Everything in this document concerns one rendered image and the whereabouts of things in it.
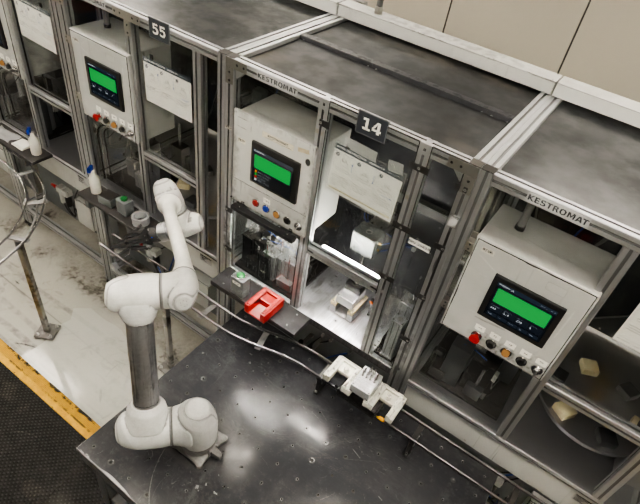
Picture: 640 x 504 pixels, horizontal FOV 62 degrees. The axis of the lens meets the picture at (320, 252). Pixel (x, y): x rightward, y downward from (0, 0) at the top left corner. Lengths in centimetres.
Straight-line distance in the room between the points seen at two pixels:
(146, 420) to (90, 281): 204
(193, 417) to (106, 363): 148
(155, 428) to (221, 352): 64
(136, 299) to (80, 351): 179
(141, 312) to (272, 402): 89
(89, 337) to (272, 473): 180
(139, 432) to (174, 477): 27
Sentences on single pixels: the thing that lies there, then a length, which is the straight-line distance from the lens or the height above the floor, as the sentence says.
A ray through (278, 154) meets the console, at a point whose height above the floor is 173.
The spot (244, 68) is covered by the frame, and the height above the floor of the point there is 201.
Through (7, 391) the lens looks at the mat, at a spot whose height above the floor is 1.
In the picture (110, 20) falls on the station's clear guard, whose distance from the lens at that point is 279.
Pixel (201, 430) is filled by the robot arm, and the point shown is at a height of 90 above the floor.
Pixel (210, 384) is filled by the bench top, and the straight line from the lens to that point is 265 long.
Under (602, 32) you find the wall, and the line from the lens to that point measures 530.
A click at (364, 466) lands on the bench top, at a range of 251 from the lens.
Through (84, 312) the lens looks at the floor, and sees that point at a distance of 394.
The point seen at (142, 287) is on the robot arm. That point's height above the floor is 148.
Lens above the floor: 288
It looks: 41 degrees down
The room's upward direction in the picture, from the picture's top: 10 degrees clockwise
